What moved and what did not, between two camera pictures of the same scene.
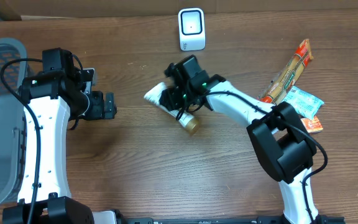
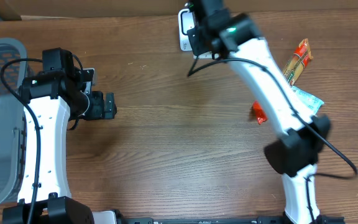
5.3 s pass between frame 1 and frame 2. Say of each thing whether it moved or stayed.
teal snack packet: stayed
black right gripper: moved
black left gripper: stayed
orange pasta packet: stayed
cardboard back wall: stayed
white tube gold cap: moved
